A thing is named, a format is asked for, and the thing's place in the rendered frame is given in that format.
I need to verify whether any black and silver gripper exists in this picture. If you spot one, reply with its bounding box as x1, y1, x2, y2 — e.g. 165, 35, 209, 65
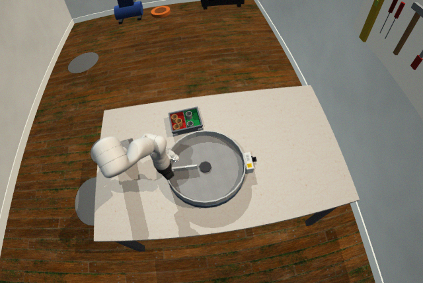
153, 147, 179, 180

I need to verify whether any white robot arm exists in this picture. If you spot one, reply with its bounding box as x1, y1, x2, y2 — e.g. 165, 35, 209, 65
93, 134, 167, 178

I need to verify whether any grey round turntable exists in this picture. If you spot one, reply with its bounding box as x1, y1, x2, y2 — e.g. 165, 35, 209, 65
168, 130, 256, 208

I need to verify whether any grey crate with red and green compartments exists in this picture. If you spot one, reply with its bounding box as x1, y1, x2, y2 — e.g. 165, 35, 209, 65
169, 107, 203, 137

